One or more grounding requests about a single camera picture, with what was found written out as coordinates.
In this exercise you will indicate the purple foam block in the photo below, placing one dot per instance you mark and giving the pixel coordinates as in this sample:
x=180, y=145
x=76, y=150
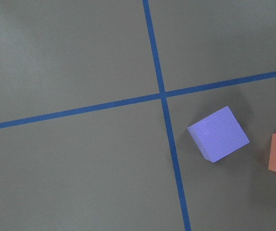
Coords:
x=218, y=135

